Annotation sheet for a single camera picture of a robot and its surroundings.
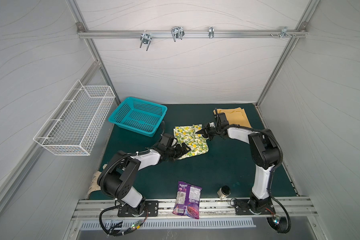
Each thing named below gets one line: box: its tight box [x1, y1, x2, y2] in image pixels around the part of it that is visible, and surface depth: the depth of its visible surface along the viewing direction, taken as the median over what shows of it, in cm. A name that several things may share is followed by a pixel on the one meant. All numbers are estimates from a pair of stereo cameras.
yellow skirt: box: [213, 107, 252, 128], surface depth 114 cm
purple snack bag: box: [172, 181, 203, 220], surface depth 76 cm
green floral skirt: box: [173, 124, 209, 160], surface depth 98 cm
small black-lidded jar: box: [217, 185, 231, 200], surface depth 73 cm
